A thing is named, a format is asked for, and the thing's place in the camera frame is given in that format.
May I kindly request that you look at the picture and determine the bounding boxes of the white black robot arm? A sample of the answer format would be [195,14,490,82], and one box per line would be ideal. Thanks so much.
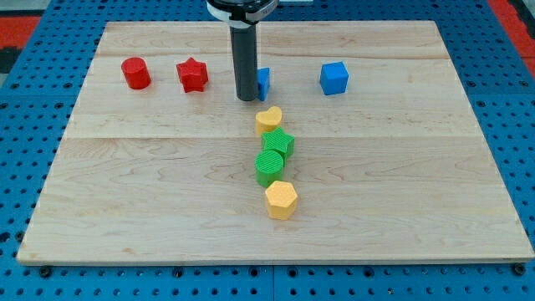
[206,0,279,28]

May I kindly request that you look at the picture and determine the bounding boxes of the blue cube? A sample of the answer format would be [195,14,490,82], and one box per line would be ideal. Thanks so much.
[319,62,349,95]

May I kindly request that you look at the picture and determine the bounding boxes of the green cylinder block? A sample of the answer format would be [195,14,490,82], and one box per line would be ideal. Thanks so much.
[255,150,284,187]

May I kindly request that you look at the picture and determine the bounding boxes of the green star block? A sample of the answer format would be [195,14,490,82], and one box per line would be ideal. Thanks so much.
[262,127,295,162]

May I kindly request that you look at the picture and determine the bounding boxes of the yellow heart block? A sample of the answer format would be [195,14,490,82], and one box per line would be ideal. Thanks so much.
[255,106,283,136]

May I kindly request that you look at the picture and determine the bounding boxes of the yellow hexagon block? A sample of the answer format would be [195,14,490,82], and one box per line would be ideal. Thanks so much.
[265,181,298,220]

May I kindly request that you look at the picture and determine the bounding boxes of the blue block behind rod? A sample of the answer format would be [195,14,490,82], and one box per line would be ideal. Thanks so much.
[257,68,270,101]

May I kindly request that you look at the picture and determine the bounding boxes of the light wooden board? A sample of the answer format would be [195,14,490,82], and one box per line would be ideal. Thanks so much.
[18,21,534,266]

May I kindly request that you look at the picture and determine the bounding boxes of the red star block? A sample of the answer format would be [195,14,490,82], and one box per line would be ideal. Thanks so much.
[176,57,208,93]

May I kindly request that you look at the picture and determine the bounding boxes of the black cylindrical pointer rod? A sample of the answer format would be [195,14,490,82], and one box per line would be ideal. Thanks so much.
[230,25,258,101]

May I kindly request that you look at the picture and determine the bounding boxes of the red cylinder block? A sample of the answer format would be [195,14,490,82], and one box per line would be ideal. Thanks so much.
[121,57,151,89]

